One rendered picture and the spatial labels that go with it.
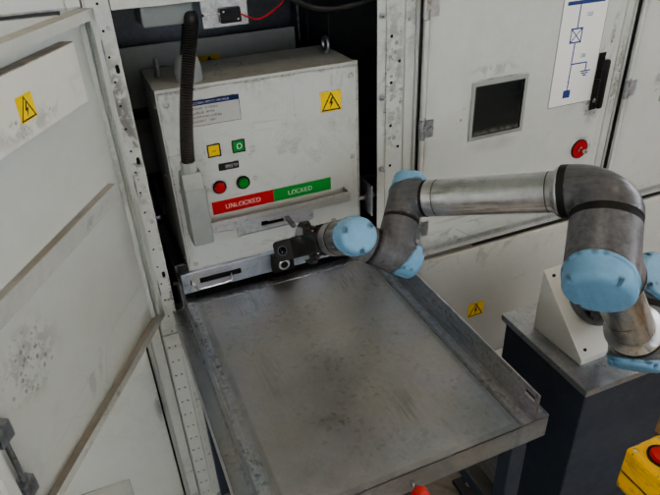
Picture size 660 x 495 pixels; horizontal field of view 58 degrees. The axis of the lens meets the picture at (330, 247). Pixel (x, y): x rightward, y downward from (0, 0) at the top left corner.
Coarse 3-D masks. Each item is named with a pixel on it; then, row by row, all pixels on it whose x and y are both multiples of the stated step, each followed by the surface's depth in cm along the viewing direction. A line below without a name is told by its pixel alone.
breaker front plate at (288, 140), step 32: (352, 64) 144; (160, 96) 130; (192, 96) 132; (256, 96) 138; (288, 96) 141; (352, 96) 148; (224, 128) 139; (256, 128) 142; (288, 128) 145; (320, 128) 149; (352, 128) 152; (224, 160) 143; (256, 160) 146; (288, 160) 149; (320, 160) 153; (352, 160) 157; (224, 192) 147; (256, 192) 150; (320, 192) 158; (352, 192) 162; (256, 224) 154; (288, 224) 158; (192, 256) 152; (224, 256) 155
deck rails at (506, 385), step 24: (408, 288) 156; (192, 312) 150; (432, 312) 146; (456, 312) 135; (456, 336) 138; (216, 360) 134; (480, 360) 130; (504, 360) 121; (216, 384) 120; (504, 384) 123; (528, 384) 115; (240, 408) 122; (504, 408) 120; (528, 408) 117; (240, 432) 116; (240, 456) 110; (264, 480) 107
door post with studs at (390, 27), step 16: (384, 0) 136; (400, 0) 137; (384, 16) 135; (400, 16) 138; (384, 32) 139; (400, 32) 140; (384, 48) 141; (400, 48) 142; (384, 64) 143; (400, 64) 144; (384, 80) 145; (400, 80) 146; (384, 96) 147; (400, 96) 149; (384, 112) 149; (400, 112) 151; (384, 128) 152; (400, 128) 153; (384, 144) 154; (400, 144) 155; (384, 160) 156; (400, 160) 158; (384, 176) 159; (384, 192) 161; (384, 208) 164
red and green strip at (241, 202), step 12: (324, 180) 156; (264, 192) 151; (276, 192) 152; (288, 192) 154; (300, 192) 155; (312, 192) 157; (216, 204) 147; (228, 204) 148; (240, 204) 150; (252, 204) 151
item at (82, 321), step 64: (0, 64) 91; (64, 64) 104; (0, 128) 88; (64, 128) 109; (0, 192) 92; (64, 192) 110; (0, 256) 93; (64, 256) 107; (128, 256) 136; (0, 320) 90; (64, 320) 111; (128, 320) 137; (0, 384) 93; (64, 384) 111; (0, 448) 91; (64, 448) 112
